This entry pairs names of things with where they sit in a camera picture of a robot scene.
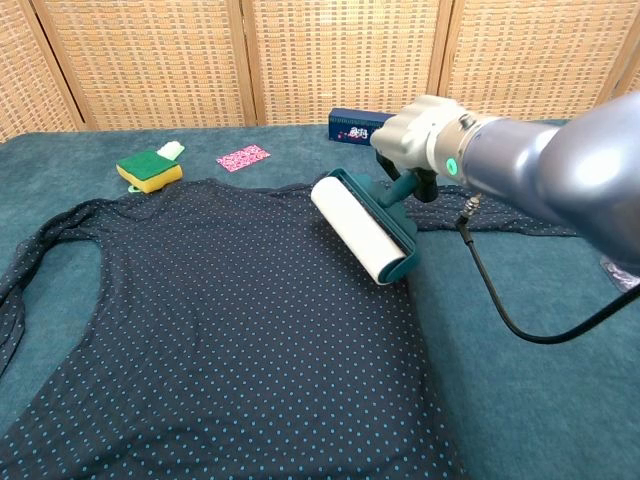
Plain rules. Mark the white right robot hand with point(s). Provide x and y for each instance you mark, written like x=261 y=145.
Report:
x=407 y=135

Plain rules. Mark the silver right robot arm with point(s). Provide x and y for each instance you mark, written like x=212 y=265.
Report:
x=560 y=165

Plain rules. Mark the navy polka dot shirt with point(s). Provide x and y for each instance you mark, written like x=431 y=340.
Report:
x=225 y=310

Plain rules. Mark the dark blue printed box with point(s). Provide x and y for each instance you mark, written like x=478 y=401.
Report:
x=350 y=131

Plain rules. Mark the pink patterned card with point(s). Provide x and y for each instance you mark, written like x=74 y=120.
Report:
x=243 y=158

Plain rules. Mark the woven bamboo folding screen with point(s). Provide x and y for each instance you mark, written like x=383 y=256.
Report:
x=200 y=60

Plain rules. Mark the clear plastic packet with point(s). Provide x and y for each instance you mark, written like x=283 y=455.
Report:
x=620 y=277

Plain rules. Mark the green and yellow sponge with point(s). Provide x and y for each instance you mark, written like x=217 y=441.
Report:
x=147 y=167

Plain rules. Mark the teal plush table cover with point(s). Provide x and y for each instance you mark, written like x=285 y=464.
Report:
x=525 y=390

